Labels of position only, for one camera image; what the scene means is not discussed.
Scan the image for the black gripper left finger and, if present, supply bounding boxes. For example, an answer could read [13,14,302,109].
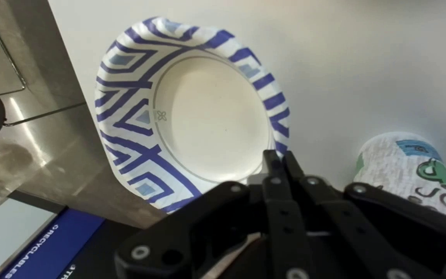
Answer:
[114,149,313,279]

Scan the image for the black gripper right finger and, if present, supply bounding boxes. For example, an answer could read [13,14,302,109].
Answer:
[284,149,446,279]

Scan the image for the blue patterned paper bowl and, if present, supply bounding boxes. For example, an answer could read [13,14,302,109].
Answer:
[93,16,293,216]

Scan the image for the printed white paper cup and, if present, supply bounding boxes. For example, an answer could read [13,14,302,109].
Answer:
[350,131,446,225]

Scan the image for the blue recycling bin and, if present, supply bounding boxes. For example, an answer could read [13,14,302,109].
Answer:
[0,207,107,279]

